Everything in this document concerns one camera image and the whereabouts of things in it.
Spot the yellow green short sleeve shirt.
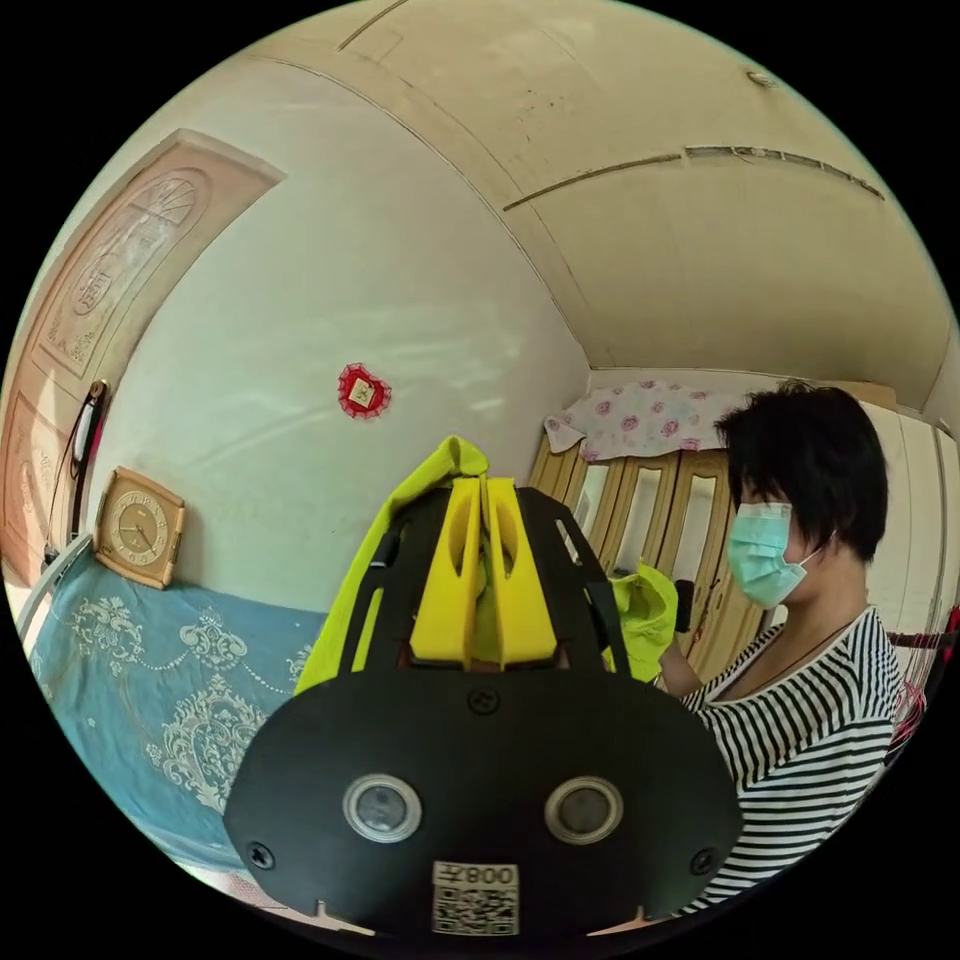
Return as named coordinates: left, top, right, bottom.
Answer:
left=293, top=434, right=681, bottom=697

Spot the carved wooden door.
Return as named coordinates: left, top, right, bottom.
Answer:
left=0, top=127, right=289, bottom=575

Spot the person's body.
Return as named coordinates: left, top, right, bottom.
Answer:
left=677, top=378, right=910, bottom=918

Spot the red heart wall ornament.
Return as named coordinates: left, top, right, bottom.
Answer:
left=335, top=362, right=394, bottom=421

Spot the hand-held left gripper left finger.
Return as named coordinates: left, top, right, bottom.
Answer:
left=409, top=478, right=482, bottom=670

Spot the person's right forearm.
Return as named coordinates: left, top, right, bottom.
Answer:
left=657, top=639, right=709, bottom=696

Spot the square wooden clock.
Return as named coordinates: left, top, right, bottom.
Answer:
left=92, top=465, right=187, bottom=592

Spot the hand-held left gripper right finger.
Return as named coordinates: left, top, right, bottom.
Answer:
left=486, top=476, right=559, bottom=673

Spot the wooden cupboard with floral cloth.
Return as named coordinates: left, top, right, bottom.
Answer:
left=527, top=378, right=790, bottom=680

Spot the bed with blue printed sheet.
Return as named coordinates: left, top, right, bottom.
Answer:
left=13, top=533, right=333, bottom=875

